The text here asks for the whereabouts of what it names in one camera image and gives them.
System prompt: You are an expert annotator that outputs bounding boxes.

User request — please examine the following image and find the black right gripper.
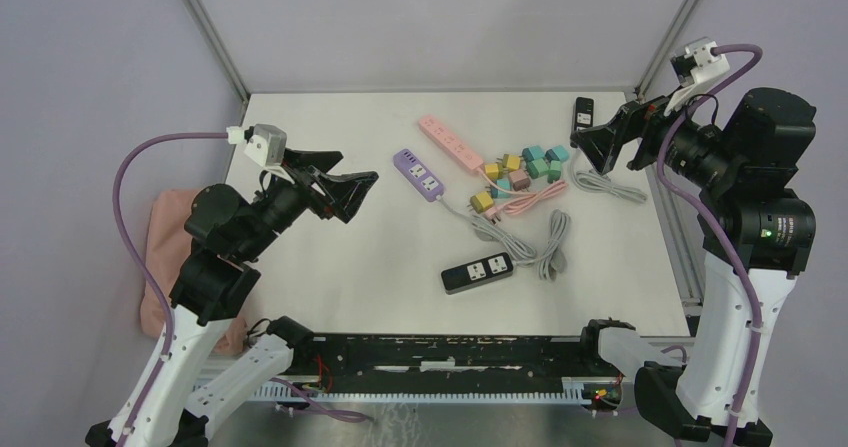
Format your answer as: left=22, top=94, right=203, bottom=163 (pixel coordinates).
left=573, top=78, right=746, bottom=190

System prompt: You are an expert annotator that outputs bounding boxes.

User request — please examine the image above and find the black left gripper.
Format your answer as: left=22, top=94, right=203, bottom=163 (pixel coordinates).
left=239, top=145, right=380, bottom=258

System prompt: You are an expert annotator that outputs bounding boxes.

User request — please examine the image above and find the black power strip green USB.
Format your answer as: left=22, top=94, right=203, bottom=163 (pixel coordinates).
left=573, top=97, right=595, bottom=131

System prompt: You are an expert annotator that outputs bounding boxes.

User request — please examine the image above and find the teal USB charger plug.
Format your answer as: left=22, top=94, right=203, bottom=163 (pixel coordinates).
left=545, top=145, right=570, bottom=163
left=521, top=145, right=545, bottom=163

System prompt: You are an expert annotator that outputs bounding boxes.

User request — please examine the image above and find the green cube plug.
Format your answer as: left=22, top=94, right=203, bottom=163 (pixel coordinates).
left=547, top=160, right=562, bottom=184
left=526, top=158, right=549, bottom=179

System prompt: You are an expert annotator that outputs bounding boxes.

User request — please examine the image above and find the purple power strip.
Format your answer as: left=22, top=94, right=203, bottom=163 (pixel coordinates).
left=392, top=149, right=444, bottom=202

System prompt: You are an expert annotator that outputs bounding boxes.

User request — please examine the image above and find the beige pink charger plug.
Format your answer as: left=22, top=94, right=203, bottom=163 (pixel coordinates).
left=507, top=170, right=532, bottom=191

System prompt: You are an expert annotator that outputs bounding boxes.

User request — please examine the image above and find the yellow cube plug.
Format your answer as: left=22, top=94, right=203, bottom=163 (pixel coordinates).
left=500, top=154, right=523, bottom=172

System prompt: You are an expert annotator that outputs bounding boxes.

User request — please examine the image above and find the pink power strip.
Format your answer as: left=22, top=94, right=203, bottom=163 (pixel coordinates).
left=418, top=115, right=484, bottom=173

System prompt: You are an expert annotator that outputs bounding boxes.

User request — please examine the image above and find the yellow charger plug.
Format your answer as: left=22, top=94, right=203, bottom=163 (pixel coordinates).
left=482, top=163, right=504, bottom=182
left=469, top=191, right=495, bottom=214

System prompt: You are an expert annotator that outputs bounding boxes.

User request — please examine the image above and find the teal cube plug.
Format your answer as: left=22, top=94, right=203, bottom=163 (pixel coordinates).
left=490, top=178, right=512, bottom=199

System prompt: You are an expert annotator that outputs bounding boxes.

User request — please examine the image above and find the small black power strip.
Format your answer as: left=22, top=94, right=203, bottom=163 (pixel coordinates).
left=440, top=252, right=515, bottom=295

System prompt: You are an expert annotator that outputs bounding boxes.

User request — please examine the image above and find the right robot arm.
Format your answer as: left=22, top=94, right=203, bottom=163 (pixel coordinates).
left=570, top=87, right=816, bottom=446

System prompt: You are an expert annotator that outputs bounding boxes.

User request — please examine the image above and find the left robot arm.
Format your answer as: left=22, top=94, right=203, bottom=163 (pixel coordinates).
left=85, top=150, right=379, bottom=446

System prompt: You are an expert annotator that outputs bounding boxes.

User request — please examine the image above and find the pink cloth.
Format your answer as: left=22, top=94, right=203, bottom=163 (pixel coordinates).
left=139, top=188, right=250, bottom=357

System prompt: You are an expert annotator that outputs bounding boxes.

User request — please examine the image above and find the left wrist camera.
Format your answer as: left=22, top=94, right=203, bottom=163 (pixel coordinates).
left=226, top=124, right=287, bottom=170

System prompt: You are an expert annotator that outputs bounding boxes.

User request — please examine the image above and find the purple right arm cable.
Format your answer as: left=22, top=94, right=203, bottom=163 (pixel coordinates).
left=596, top=44, right=764, bottom=447

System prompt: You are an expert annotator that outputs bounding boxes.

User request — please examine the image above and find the grey cable of small strip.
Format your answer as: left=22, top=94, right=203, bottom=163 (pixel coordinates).
left=513, top=209, right=572, bottom=282

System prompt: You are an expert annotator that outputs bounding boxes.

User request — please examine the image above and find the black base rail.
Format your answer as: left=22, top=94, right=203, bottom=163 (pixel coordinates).
left=284, top=333, right=619, bottom=394

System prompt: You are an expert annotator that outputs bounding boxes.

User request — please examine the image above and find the white slotted cable duct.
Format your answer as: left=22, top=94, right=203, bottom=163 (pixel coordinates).
left=251, top=378, right=590, bottom=406

